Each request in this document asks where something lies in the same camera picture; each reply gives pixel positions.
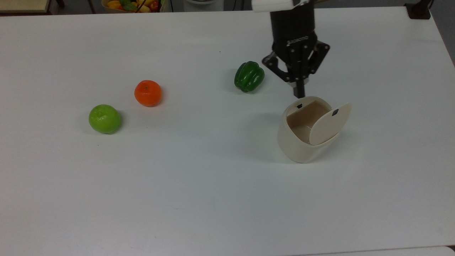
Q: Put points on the green toy bell pepper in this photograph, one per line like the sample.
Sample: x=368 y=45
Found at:
x=249 y=76

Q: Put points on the cream garbage bin lid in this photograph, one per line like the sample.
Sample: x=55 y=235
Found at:
x=328 y=124

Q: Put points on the black stand base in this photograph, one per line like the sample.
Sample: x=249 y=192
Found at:
x=419 y=10

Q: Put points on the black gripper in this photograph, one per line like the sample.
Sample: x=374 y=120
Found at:
x=293 y=39

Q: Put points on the wooden board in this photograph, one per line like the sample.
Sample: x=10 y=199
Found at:
x=23 y=5

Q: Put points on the green toy apple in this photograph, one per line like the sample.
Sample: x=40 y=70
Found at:
x=105 y=119

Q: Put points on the basket of toy fruit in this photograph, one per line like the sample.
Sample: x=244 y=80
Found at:
x=133 y=5

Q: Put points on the cream garbage bin body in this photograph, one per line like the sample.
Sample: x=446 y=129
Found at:
x=295 y=145

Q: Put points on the orange toy mandarin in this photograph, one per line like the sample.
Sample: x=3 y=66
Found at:
x=148 y=93

